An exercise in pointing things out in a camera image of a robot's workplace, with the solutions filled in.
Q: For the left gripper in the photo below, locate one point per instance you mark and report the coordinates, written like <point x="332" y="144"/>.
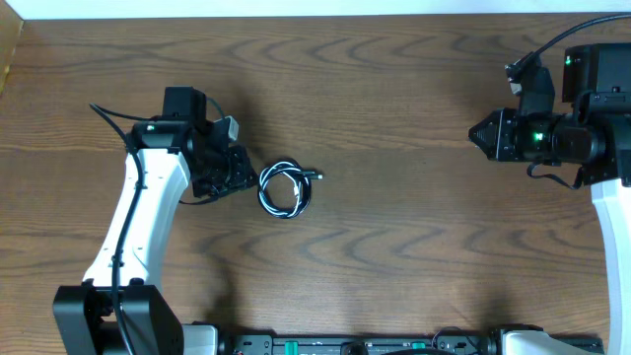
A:
<point x="237" y="170"/>

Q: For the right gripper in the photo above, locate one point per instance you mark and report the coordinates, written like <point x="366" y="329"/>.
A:
<point x="499" y="147"/>

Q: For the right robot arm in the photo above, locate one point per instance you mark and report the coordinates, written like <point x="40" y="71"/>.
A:
<point x="595" y="135"/>

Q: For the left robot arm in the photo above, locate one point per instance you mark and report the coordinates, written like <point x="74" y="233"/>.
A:
<point x="119" y="307"/>

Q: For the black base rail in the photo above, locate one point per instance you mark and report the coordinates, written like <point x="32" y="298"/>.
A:
<point x="446" y="341"/>

